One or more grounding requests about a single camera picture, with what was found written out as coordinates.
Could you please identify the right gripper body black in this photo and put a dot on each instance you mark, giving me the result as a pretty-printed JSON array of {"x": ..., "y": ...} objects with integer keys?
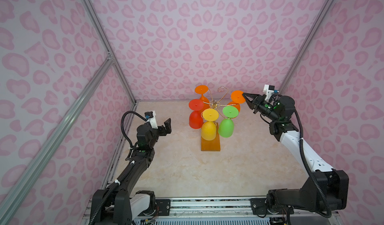
[{"x": 265, "y": 108}]

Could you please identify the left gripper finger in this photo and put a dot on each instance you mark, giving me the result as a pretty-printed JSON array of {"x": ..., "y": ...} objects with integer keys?
[
  {"x": 167, "y": 126},
  {"x": 152, "y": 121}
]

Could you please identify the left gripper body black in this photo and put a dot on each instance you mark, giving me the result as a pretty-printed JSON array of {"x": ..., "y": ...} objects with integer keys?
[{"x": 155, "y": 135}]

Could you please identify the orange wine glass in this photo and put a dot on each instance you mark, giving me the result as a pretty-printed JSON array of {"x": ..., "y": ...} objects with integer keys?
[
  {"x": 237, "y": 99},
  {"x": 202, "y": 89}
]

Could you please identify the green wine glass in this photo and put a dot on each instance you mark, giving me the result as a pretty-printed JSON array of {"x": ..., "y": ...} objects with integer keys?
[{"x": 226, "y": 127}]

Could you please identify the yellow wine glass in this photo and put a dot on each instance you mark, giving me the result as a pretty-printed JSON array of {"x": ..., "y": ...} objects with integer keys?
[{"x": 209, "y": 128}]

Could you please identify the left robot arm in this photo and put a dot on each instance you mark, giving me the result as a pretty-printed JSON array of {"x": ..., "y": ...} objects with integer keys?
[{"x": 115, "y": 205}]

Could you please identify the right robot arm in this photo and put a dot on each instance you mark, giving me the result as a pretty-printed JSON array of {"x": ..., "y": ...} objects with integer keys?
[{"x": 326, "y": 189}]

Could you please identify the red wine glass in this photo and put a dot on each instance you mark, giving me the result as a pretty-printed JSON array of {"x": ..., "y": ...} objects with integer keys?
[{"x": 195, "y": 119}]

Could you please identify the wooden rack base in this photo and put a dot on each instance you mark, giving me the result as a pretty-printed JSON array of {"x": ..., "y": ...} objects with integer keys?
[{"x": 211, "y": 146}]

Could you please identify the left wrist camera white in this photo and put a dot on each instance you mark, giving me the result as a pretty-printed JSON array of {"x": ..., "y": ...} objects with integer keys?
[{"x": 151, "y": 118}]

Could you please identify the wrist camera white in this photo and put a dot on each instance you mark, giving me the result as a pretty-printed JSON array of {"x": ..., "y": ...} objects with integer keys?
[
  {"x": 151, "y": 118},
  {"x": 270, "y": 92}
]

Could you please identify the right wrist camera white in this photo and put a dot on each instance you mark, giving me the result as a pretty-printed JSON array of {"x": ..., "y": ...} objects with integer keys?
[{"x": 270, "y": 92}]

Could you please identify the gold wire glass rack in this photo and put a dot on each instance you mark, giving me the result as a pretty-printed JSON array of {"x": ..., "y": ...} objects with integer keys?
[{"x": 216, "y": 104}]

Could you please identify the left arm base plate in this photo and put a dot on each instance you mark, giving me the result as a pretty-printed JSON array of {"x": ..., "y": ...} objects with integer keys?
[{"x": 163, "y": 207}]

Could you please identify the aluminium mounting rail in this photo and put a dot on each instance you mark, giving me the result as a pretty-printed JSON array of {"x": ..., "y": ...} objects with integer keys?
[{"x": 229, "y": 211}]

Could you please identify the aluminium frame left post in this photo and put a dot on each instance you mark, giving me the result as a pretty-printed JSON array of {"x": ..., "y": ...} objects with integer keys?
[{"x": 92, "y": 14}]

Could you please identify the aluminium frame post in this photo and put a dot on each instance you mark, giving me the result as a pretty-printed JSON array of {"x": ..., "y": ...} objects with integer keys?
[
  {"x": 92, "y": 14},
  {"x": 319, "y": 20}
]

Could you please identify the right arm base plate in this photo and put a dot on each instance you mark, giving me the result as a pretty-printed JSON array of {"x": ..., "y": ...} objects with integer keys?
[{"x": 262, "y": 209}]

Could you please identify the aluminium frame right post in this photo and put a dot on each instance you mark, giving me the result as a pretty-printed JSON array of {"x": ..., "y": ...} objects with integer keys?
[{"x": 319, "y": 20}]

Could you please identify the aluminium frame diagonal strut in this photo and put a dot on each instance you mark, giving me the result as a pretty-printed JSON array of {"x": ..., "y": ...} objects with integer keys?
[{"x": 21, "y": 189}]

